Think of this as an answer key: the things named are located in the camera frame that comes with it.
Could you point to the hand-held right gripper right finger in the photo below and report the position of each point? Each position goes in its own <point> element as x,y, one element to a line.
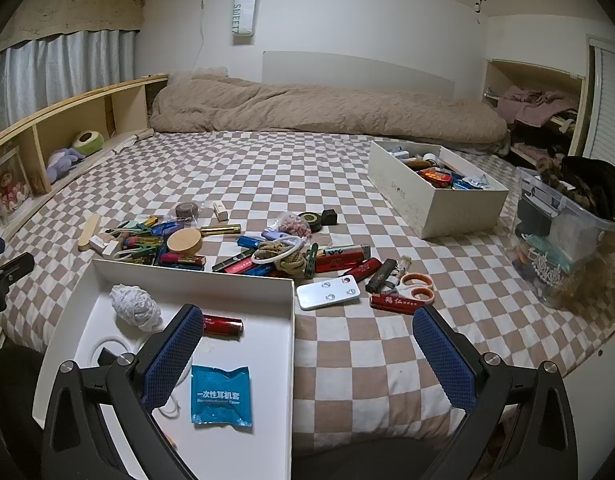
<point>445,360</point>

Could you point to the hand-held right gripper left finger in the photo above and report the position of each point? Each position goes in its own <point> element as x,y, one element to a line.
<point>170,360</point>

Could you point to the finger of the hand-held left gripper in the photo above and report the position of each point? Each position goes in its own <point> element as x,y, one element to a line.
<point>12,266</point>

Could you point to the orange white scissors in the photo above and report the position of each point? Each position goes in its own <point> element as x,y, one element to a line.
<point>417,288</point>

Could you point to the wooden stick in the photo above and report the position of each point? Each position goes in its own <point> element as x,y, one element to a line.
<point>89,232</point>

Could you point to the white shallow box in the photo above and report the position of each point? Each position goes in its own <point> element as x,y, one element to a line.
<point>247,310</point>

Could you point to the white rectangular box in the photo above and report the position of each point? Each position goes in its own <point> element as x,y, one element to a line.
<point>327,294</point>

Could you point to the dark green clothespin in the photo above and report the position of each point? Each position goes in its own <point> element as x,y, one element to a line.
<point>311,260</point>

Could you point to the blue sachet packet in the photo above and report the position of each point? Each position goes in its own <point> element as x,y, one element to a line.
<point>220,395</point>

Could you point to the dark red lighter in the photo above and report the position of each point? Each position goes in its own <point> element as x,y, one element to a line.
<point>222,326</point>

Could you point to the crumpled white tissue ball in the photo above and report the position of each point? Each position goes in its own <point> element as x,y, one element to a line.
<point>135,307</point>

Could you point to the small white box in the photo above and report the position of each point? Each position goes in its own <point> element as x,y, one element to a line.
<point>104,245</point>

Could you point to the red gold lighter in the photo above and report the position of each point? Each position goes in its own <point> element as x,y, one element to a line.
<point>182,260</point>

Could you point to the purple plush toy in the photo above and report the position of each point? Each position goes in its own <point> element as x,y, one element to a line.
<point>62,162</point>

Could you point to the round wooden lid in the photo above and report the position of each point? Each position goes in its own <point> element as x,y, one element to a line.
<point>185,242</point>

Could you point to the teal clothespin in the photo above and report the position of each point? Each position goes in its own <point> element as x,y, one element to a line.
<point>132,232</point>

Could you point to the white bowl of nuts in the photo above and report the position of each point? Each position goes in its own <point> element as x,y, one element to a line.
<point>282,257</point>
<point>253,258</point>

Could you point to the blue lighter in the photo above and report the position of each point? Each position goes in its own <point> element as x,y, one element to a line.
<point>162,228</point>
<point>250,242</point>

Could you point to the slim gold lighter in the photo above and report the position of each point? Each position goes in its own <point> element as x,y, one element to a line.
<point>220,230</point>

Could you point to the green tape roll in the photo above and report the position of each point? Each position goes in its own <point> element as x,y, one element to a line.
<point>89,142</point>

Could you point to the red black lighter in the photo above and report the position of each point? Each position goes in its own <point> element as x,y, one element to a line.
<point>342,256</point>

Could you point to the brown tape roll in bag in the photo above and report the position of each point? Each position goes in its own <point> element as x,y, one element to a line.
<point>187,212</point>

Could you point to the white shoe box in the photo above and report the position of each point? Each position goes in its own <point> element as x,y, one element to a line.
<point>437,210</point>

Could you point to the small cream box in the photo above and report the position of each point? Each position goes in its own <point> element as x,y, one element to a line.
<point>221,210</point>

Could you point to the purple lighter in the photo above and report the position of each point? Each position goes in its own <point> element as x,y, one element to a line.
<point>273,234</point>

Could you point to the wooden bedside shelf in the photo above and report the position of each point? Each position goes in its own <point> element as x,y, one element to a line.
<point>62,110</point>

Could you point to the clear plastic storage bin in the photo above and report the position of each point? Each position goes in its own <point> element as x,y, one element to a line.
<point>562,240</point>

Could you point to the pink beads bag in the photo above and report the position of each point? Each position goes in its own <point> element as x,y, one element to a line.
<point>292,225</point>

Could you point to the small black cube box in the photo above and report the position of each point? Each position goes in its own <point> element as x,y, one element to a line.
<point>330,216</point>

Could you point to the black tape roll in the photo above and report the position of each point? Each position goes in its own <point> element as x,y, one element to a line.
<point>311,221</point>

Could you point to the checkered bed sheet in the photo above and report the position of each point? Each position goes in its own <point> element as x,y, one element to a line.
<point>237,175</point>

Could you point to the pale curtain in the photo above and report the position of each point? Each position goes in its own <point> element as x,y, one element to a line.
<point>62,70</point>

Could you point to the dark furry cloth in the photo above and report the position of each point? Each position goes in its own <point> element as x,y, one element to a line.
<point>587,185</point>

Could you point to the beige curtain valance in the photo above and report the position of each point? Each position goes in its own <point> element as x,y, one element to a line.
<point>77,12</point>

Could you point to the pink clothes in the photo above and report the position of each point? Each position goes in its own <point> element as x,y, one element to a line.
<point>532,105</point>

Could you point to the beige duvet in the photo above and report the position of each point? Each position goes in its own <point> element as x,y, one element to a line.
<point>312,110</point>

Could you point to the white window blind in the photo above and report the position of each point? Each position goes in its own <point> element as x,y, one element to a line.
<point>612,100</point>

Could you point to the hanging white paper bag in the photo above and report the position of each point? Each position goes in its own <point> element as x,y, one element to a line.
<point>245,12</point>

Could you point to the wall niche shelf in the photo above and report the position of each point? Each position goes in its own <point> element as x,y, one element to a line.
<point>490,77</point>

